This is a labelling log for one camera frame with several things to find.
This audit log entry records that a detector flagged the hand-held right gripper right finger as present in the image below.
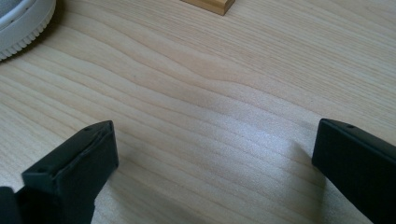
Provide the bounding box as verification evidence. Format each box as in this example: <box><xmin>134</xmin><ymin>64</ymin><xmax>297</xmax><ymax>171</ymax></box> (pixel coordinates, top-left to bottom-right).
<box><xmin>312</xmin><ymin>118</ymin><xmax>396</xmax><ymax>224</ymax></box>

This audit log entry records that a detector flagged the wooden shoe rack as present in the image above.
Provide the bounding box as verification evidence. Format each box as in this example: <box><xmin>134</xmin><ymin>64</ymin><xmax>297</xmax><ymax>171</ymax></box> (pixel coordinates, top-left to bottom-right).
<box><xmin>180</xmin><ymin>0</ymin><xmax>236</xmax><ymax>17</ymax></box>

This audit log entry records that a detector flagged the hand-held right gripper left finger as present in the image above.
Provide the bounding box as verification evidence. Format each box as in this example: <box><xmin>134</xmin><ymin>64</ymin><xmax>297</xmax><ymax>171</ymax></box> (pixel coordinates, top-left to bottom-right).
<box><xmin>15</xmin><ymin>120</ymin><xmax>120</xmax><ymax>224</ymax></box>

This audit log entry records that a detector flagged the grey white sneaker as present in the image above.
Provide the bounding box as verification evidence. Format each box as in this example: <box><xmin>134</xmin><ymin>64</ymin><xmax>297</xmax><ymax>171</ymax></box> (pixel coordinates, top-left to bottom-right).
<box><xmin>0</xmin><ymin>0</ymin><xmax>57</xmax><ymax>62</ymax></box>

